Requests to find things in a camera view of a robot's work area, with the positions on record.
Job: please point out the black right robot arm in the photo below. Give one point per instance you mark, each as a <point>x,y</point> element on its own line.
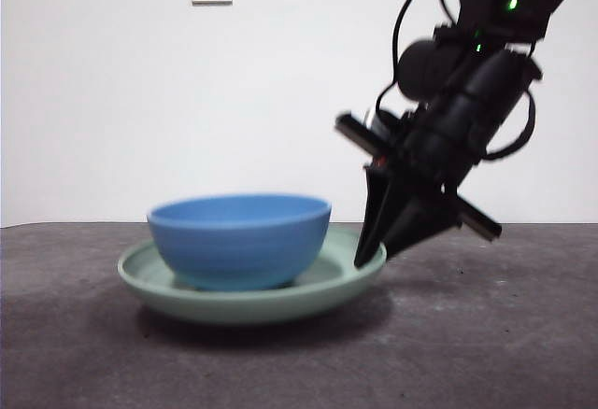
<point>486,82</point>

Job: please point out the blue ribbed bowl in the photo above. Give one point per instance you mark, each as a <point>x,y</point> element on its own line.
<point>238,250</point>

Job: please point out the green round plate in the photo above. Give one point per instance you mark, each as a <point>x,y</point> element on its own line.
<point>257,308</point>

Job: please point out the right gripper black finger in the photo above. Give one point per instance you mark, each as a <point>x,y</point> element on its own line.
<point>416,227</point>
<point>374,213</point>

